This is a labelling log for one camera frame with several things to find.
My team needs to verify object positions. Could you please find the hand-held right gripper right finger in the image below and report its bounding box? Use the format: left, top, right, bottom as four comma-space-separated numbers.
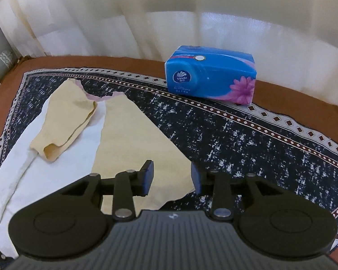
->
191, 162, 307, 221

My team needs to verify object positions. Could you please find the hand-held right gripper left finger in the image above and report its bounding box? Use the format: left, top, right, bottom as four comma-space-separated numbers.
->
37, 160, 155, 221

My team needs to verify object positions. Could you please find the beige garment with pink trim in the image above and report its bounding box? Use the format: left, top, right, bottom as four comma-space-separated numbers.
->
30, 79, 196, 211

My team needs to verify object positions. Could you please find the white garment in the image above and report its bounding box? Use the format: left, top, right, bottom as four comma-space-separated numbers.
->
0, 96, 106, 259

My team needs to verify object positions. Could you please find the dark patterned mat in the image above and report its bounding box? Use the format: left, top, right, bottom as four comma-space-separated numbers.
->
0, 67, 338, 249

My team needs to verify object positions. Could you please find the blue tissue pack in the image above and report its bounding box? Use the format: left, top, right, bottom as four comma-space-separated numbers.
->
164, 45, 257, 106

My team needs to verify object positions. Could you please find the sheer white curtain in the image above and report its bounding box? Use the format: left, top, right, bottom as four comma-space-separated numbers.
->
0, 0, 338, 109

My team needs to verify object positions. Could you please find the grey bolster pillow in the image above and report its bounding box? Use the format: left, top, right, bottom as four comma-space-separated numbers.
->
0, 50, 18, 76

